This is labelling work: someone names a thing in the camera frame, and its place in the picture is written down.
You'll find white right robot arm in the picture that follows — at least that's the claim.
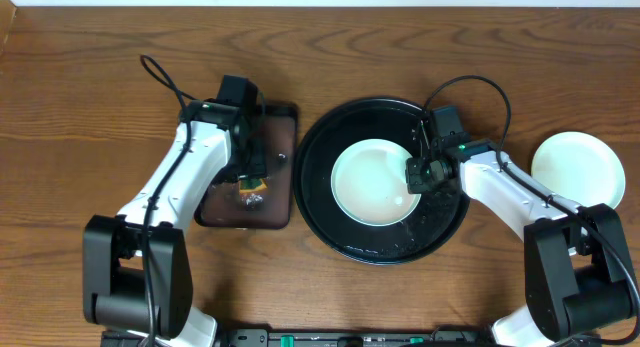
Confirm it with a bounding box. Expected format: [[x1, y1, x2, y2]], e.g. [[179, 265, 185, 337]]
[[405, 133, 639, 346]]

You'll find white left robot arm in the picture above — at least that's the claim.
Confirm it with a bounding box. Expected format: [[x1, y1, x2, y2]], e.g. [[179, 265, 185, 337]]
[[82, 101, 267, 346]]

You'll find green and orange sponge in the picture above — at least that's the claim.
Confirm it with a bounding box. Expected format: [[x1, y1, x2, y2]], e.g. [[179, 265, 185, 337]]
[[239, 178, 268, 194]]

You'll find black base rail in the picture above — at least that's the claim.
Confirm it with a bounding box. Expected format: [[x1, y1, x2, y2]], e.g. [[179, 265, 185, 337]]
[[100, 326, 602, 347]]

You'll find mint green plate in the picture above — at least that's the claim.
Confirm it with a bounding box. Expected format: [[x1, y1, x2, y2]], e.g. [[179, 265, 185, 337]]
[[531, 131, 626, 208], [330, 139, 421, 227]]

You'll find mint green plate front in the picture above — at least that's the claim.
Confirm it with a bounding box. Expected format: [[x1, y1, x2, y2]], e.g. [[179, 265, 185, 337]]
[[330, 139, 421, 227]]

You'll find rectangular black water tray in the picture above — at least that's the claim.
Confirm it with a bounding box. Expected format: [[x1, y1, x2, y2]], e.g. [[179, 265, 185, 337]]
[[194, 101, 298, 230]]

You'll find round black tray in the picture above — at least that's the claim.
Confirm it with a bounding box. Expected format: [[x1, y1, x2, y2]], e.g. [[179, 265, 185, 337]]
[[293, 98, 469, 265]]

